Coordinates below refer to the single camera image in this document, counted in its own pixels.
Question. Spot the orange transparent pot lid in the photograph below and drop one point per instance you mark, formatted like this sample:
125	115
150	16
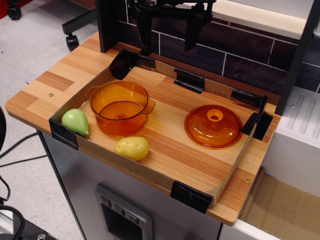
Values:
213	126

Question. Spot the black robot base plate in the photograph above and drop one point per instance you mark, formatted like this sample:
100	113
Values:
23	229

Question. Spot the black caster wheel far left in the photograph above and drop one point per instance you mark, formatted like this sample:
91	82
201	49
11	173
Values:
13	10

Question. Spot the yellow toy potato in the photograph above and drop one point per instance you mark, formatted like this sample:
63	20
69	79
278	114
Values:
134	147

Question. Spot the black right shelf post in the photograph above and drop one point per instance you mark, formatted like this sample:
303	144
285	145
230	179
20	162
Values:
300	54

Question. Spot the light wooden shelf board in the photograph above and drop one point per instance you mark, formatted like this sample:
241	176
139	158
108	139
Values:
260	19

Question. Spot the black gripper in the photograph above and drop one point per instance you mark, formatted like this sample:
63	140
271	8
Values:
195	12

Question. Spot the grey oven control panel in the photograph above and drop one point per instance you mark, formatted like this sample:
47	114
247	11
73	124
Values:
122	219

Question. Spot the black shelf post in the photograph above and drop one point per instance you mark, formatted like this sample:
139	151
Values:
108	13
300	54

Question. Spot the black left shelf post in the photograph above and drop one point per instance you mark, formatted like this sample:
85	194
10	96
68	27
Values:
108	13

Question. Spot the orange transparent plastic pot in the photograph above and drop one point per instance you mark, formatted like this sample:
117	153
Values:
121	108

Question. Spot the white toy sink unit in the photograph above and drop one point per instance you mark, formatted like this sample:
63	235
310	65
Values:
294	153

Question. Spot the cardboard fence with black tape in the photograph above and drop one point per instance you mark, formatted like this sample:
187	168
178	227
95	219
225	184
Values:
218	181

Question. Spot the green toy pear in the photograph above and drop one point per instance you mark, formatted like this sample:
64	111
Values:
77	121

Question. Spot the black chair base with casters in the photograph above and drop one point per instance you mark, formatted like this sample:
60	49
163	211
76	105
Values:
75	24

